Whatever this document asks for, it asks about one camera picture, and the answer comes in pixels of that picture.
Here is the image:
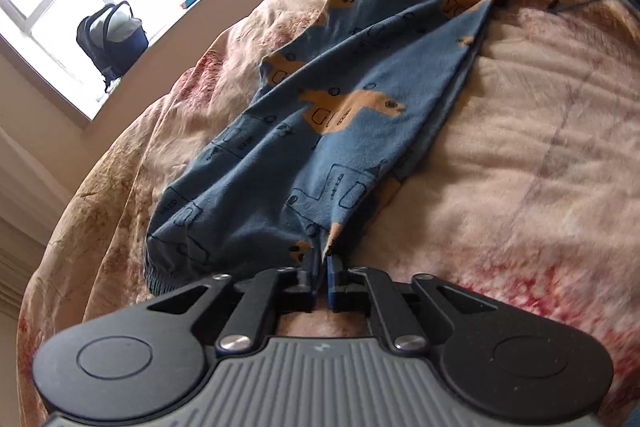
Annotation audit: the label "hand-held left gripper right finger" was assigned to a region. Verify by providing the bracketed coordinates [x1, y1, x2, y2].
[324, 256, 502, 353]

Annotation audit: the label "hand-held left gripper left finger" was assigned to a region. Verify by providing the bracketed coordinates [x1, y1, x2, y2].
[146, 252, 321, 355]

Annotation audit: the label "blue printed pants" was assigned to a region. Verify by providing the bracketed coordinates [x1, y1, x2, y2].
[144, 0, 506, 299]

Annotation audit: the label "floral pink blanket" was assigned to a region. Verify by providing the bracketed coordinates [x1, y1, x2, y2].
[17, 0, 640, 427]

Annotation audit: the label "dark blue backpack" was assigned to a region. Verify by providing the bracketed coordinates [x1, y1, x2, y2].
[76, 1, 150, 94]

